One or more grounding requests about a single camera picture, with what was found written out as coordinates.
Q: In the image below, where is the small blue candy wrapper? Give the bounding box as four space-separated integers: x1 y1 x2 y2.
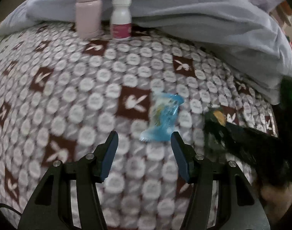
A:
140 92 184 142

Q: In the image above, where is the person's right hand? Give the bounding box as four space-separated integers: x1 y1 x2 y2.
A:
260 182 292 224

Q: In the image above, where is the green yellow snack wrapper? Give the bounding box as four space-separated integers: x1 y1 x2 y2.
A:
204 108 227 130

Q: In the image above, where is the patterned maroon bed sheet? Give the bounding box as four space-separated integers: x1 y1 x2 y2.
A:
0 23 276 229

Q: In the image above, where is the white pill bottle magenta label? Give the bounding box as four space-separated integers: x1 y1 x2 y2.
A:
110 0 132 40

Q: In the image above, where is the lavender blue blanket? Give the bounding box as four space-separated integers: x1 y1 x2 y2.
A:
0 0 292 105

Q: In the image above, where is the pink water bottle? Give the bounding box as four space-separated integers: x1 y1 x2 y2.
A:
75 0 102 39

